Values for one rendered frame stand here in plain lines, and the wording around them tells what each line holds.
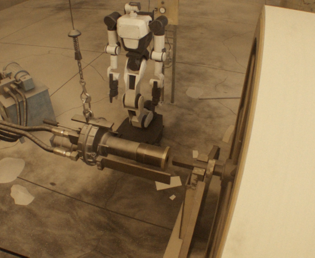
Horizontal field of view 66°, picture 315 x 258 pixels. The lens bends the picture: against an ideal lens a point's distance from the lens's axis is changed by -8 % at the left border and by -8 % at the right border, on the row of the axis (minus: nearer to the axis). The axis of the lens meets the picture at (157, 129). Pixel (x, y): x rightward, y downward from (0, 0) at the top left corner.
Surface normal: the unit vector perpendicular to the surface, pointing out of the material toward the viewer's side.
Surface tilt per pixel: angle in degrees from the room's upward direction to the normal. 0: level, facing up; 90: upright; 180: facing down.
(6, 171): 14
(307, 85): 26
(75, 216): 0
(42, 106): 90
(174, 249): 0
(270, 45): 18
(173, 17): 90
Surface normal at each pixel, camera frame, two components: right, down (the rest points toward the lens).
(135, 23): -0.25, -0.14
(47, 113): 0.72, 0.44
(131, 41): -0.35, 0.59
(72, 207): 0.00, -0.78
